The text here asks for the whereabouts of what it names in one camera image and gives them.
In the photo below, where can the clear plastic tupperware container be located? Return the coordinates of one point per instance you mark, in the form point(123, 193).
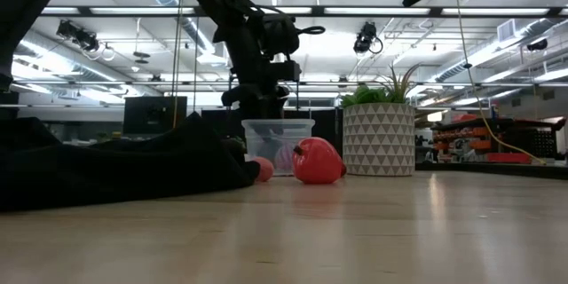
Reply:
point(266, 131)

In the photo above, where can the purple striped onion toy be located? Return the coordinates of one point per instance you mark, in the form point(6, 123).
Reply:
point(285, 157)

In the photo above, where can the small pink peach toy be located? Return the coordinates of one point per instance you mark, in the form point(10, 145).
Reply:
point(266, 169)

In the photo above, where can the red pepper toy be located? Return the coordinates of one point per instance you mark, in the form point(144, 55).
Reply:
point(317, 162)

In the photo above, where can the dark green leafy produce toy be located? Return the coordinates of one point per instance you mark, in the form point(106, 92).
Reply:
point(235, 144)

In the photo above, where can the black overhead beam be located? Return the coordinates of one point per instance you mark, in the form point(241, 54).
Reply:
point(435, 10)

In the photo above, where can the black partition panel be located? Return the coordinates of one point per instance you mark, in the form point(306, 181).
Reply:
point(329, 131)

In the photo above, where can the white air vent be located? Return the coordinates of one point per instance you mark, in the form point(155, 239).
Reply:
point(506, 30)

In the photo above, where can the green leafy plant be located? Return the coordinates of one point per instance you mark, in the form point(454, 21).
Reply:
point(364, 96)

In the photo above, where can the black computer monitor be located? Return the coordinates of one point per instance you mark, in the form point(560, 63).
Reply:
point(146, 115)

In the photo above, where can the white grey triangle pattern planter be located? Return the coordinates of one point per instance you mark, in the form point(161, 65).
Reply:
point(379, 139)

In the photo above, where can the spiky air plant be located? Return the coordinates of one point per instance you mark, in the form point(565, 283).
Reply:
point(399, 86)

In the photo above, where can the small black ceiling fixture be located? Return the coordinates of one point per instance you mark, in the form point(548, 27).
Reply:
point(537, 44)

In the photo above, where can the black cloth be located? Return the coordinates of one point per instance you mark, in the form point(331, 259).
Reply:
point(111, 173)

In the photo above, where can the shelf with orange parts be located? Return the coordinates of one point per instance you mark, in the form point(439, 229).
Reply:
point(501, 135)

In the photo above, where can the red plastic bin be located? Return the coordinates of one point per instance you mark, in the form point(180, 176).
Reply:
point(508, 158)

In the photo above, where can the black counter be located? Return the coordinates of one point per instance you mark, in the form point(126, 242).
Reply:
point(488, 171)

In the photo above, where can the black metal frame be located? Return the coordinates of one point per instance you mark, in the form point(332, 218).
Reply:
point(297, 102)

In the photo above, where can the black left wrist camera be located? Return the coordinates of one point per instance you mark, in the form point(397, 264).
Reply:
point(279, 33)

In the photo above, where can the silver ceiling air duct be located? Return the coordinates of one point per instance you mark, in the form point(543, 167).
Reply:
point(483, 55)

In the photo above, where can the thin black horizontal rail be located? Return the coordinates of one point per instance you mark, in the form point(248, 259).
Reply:
point(133, 82)

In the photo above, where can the long black ceiling camera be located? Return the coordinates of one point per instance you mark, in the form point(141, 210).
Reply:
point(77, 35)

